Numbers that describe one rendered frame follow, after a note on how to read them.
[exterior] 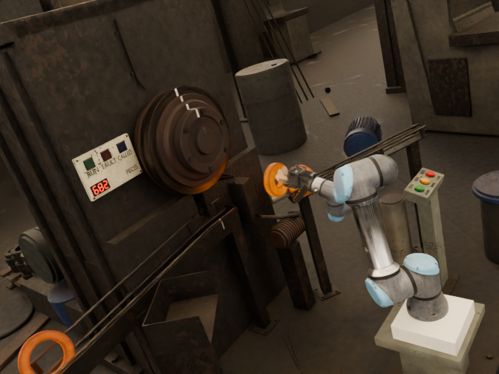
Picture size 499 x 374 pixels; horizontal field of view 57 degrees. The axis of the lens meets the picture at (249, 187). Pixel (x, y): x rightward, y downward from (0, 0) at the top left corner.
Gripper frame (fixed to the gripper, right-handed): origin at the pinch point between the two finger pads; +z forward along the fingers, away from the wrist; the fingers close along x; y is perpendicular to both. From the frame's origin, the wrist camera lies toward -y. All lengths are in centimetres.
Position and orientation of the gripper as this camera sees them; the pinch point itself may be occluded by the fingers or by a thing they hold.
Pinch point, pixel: (275, 176)
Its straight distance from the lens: 209.8
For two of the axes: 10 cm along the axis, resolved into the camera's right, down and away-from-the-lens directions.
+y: -0.4, -8.5, -5.3
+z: -8.0, -3.0, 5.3
